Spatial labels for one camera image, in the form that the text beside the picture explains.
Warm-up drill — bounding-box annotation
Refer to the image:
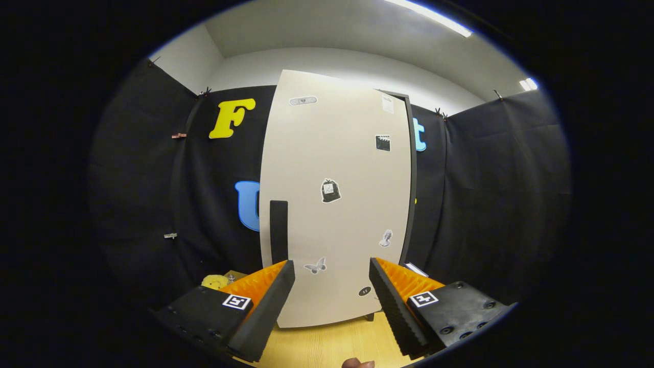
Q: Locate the black backdrop cloth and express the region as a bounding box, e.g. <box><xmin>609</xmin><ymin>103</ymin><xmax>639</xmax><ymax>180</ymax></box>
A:
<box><xmin>87</xmin><ymin>56</ymin><xmax>571</xmax><ymax>328</ymax></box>

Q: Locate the beige shoe cabinet door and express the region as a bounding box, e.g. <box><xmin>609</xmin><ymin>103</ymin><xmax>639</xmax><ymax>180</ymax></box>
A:
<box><xmin>259</xmin><ymin>69</ymin><xmax>413</xmax><ymax>328</ymax></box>

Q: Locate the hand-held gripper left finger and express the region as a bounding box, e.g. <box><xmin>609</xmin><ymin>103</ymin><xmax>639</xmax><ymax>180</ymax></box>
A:
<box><xmin>153</xmin><ymin>260</ymin><xmax>296</xmax><ymax>363</ymax></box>

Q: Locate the yellow soft toy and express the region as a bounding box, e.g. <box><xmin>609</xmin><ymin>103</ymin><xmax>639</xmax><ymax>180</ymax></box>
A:
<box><xmin>201</xmin><ymin>274</ymin><xmax>230</xmax><ymax>291</ymax></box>

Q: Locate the dark grey shoe cabinet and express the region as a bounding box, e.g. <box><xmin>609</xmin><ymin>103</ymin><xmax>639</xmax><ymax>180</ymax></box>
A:
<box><xmin>378</xmin><ymin>88</ymin><xmax>419</xmax><ymax>322</ymax></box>

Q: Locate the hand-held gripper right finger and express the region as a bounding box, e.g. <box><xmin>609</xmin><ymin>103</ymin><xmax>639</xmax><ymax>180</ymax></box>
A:
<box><xmin>368</xmin><ymin>257</ymin><xmax>512</xmax><ymax>359</ymax></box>

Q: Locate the long ceiling light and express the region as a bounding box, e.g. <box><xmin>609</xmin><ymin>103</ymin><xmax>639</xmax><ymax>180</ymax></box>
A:
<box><xmin>383</xmin><ymin>0</ymin><xmax>474</xmax><ymax>38</ymax></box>

